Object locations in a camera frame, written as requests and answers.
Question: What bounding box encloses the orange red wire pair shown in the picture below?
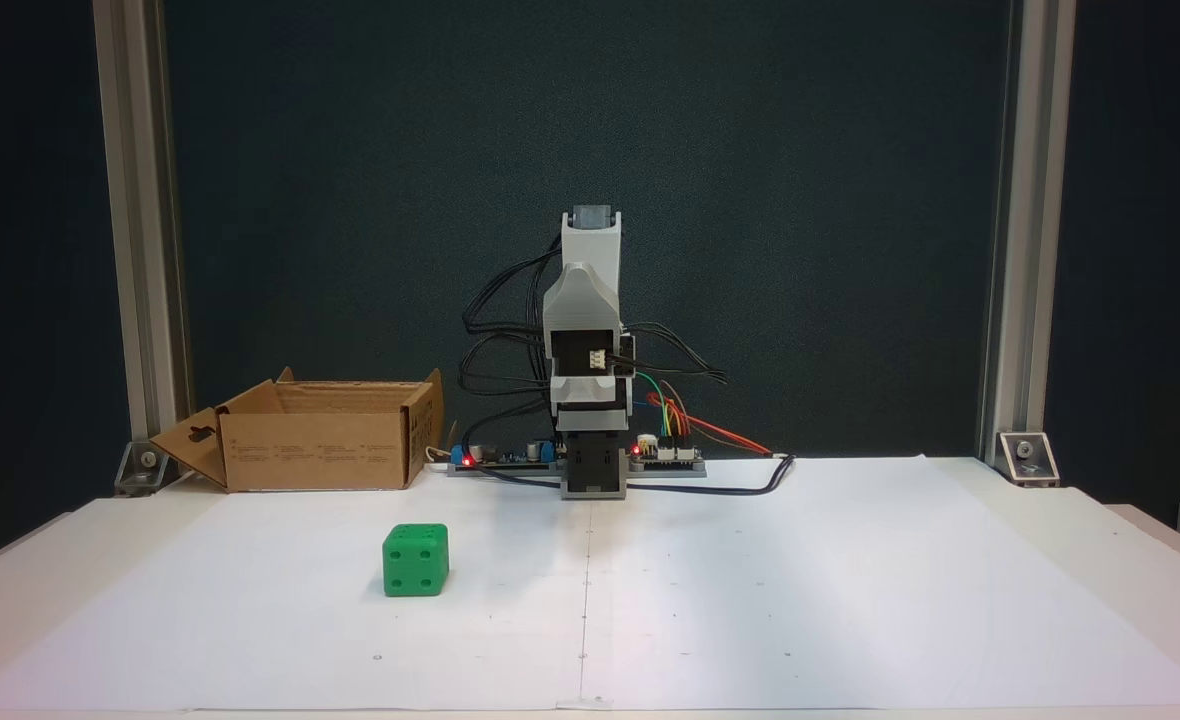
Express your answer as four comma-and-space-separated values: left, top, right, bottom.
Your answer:
647, 393, 776, 457

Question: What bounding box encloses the brown cardboard box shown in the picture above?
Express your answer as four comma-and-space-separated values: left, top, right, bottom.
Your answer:
150, 367, 445, 493

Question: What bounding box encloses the metal corner bracket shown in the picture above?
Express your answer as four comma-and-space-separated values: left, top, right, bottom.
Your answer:
113, 440, 171, 498
996, 430, 1061, 489

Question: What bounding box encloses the blue power converter board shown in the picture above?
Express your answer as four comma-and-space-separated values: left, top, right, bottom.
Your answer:
450, 438, 563, 471

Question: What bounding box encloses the green die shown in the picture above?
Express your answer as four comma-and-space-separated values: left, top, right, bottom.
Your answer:
382, 523, 450, 598

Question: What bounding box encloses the green jumper wire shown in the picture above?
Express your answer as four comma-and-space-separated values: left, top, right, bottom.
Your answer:
633, 372, 673, 446

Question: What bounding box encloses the grey board mounting plate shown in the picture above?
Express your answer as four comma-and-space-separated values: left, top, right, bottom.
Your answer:
447, 460, 708, 479

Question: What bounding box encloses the aluminium frame post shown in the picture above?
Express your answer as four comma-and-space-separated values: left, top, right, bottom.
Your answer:
975, 0, 1079, 466
90, 0, 196, 471

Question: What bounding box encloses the black servo cable loop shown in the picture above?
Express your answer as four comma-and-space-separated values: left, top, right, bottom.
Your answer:
622, 320, 731, 389
458, 235, 563, 471

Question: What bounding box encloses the motor controller circuit board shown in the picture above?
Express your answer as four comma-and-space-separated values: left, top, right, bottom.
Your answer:
630, 433, 703, 467

